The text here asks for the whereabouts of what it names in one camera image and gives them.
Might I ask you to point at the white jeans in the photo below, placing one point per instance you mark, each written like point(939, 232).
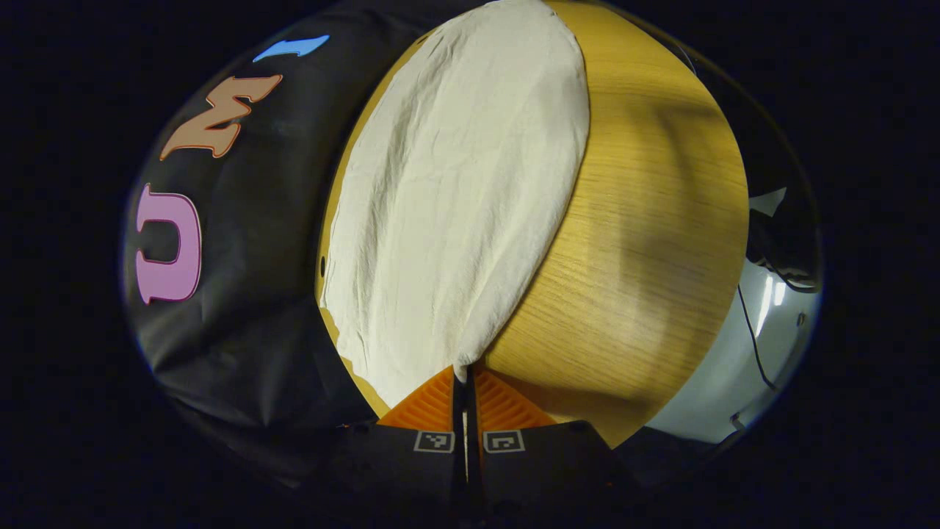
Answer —
point(455, 184)

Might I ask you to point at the black backdrop cloth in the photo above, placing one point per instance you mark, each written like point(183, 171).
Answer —
point(264, 257)

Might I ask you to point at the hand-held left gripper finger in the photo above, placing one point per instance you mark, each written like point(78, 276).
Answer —
point(474, 411)
point(458, 411)

